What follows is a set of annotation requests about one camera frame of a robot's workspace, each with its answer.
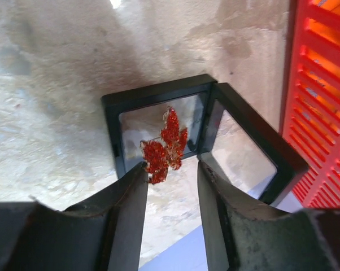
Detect small black square frame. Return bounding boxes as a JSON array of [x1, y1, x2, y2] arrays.
[[101, 74, 309, 206]]

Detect red plastic shopping basket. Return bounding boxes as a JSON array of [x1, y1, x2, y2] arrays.
[[282, 1, 340, 208]]

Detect gold leaf brooch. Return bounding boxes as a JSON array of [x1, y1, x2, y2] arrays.
[[140, 107, 188, 185]]

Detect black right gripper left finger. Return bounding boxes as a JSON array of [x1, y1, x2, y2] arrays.
[[0, 162, 149, 270]]

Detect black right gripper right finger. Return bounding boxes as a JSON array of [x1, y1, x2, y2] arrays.
[[198, 161, 340, 270]]

